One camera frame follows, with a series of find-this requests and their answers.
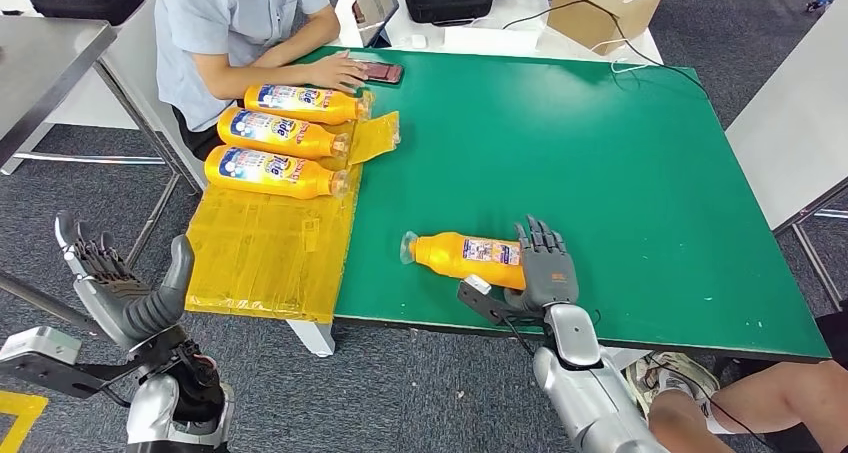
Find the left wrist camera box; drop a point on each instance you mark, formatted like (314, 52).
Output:
(40, 345)

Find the yellow taped cardboard sheet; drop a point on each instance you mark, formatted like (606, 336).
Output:
(265, 258)

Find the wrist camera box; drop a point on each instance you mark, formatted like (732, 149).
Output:
(40, 345)
(477, 284)

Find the stainless steel table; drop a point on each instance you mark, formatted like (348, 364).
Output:
(40, 62)

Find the brown cardboard box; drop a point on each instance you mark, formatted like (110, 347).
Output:
(603, 9)

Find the pale grey table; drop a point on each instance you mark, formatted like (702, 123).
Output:
(132, 72)
(795, 119)

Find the tablet on stand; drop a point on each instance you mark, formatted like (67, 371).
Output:
(374, 5)

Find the orange detergent bottle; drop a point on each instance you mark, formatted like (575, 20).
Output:
(450, 258)
(265, 172)
(278, 135)
(298, 105)

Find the person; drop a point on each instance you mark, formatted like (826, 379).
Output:
(762, 404)
(199, 26)

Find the white sneaker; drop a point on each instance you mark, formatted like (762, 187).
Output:
(669, 370)

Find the person's right hand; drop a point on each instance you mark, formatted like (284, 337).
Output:
(338, 74)

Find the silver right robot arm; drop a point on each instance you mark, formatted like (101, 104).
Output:
(590, 390)

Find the white desk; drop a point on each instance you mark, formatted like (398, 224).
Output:
(523, 18)

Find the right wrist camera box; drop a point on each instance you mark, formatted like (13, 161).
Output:
(477, 284)

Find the person's right forearm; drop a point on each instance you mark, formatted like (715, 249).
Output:
(258, 79)

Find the person's left forearm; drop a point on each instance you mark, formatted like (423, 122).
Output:
(301, 39)

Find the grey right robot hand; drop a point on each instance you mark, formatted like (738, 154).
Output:
(550, 271)

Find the yellow floor tape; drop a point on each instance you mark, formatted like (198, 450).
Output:
(16, 413)

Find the smartphone with red case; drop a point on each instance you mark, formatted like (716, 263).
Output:
(387, 72)

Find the white table leg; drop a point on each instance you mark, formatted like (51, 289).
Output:
(314, 340)

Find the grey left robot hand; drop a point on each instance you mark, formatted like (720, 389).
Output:
(126, 311)

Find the small white charger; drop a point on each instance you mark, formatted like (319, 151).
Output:
(418, 40)

